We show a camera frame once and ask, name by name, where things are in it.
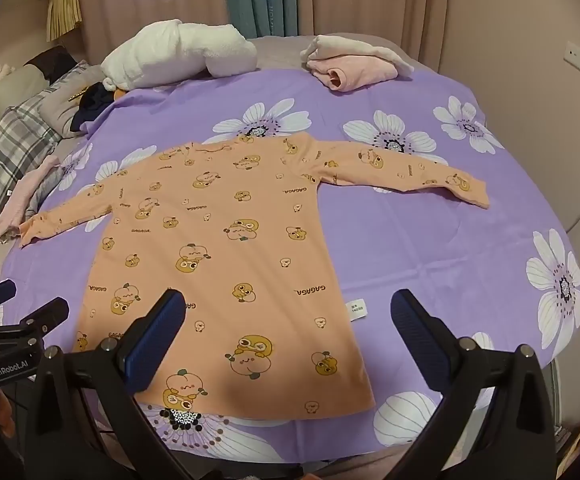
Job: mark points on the grey plaid blanket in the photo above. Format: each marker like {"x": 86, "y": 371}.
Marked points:
{"x": 10, "y": 145}

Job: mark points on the cream folded garment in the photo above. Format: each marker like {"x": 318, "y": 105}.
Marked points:
{"x": 350, "y": 45}

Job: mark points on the pink folded garment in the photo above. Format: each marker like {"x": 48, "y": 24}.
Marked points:
{"x": 360, "y": 72}

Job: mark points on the orange cartoon print shirt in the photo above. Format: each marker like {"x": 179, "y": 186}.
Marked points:
{"x": 220, "y": 240}

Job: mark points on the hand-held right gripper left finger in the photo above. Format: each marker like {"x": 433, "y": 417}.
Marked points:
{"x": 154, "y": 347}

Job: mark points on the light pink cloth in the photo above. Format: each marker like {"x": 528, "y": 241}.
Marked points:
{"x": 25, "y": 195}

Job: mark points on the navy cloth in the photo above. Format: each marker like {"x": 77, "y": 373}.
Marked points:
{"x": 90, "y": 105}

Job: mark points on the purple floral bed sheet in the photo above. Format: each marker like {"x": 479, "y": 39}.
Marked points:
{"x": 420, "y": 240}

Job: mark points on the grey pillow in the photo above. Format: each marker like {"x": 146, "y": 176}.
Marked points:
{"x": 67, "y": 105}

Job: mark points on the yellow fringed cloth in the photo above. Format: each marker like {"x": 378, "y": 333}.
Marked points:
{"x": 65, "y": 7}

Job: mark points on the white fluffy blanket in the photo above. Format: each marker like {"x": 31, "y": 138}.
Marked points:
{"x": 170, "y": 55}

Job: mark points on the beige pillow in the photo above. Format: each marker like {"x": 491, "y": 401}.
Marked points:
{"x": 12, "y": 90}

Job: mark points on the dark brown pillow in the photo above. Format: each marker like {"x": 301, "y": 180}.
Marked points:
{"x": 52, "y": 60}

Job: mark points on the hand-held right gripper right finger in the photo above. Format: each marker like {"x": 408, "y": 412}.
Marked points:
{"x": 420, "y": 347}

